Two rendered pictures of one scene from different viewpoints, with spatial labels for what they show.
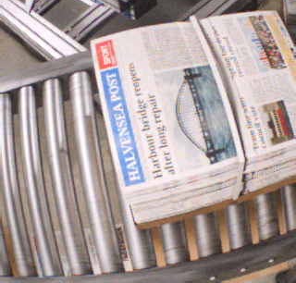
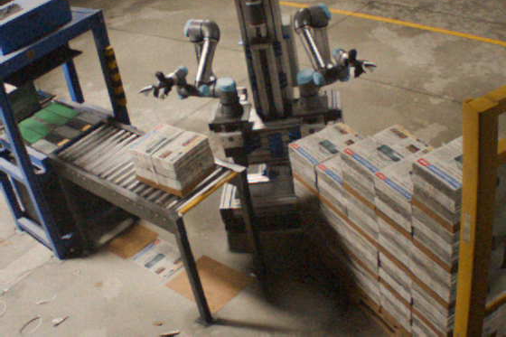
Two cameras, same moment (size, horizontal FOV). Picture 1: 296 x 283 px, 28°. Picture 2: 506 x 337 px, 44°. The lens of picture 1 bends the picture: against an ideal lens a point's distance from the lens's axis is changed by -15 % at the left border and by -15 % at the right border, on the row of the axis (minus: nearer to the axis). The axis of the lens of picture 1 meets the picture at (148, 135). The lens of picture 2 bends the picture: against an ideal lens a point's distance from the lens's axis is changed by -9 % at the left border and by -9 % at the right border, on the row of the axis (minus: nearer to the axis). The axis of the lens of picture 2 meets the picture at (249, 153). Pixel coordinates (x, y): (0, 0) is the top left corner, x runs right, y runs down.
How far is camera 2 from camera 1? 3.27 m
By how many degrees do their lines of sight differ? 44
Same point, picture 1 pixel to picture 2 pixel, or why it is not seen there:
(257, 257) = (145, 204)
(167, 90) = (156, 138)
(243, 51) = (182, 140)
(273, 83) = (176, 148)
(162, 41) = (171, 130)
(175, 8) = (283, 193)
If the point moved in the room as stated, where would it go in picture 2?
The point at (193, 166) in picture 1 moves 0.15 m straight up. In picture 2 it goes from (141, 151) to (135, 127)
